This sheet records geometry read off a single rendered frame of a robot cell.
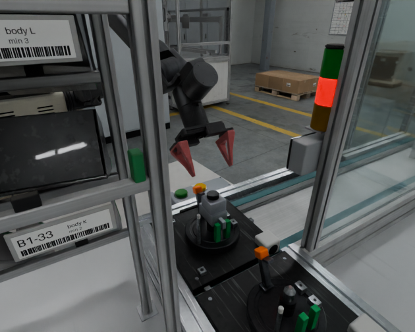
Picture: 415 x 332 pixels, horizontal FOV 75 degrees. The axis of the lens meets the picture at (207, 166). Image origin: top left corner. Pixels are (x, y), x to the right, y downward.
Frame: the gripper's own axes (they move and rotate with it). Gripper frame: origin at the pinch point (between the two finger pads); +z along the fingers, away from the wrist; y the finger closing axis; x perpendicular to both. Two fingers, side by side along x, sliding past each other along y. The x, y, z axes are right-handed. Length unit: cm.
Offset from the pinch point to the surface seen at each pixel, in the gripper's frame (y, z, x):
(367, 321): 11.0, 35.8, -14.5
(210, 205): -1.8, 7.9, 3.7
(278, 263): 8.2, 25.1, 1.0
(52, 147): -28.4, -2.8, -23.5
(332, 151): 17.9, 5.8, -16.2
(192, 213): -0.2, 8.0, 20.6
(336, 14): 740, -385, 371
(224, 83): 269, -200, 348
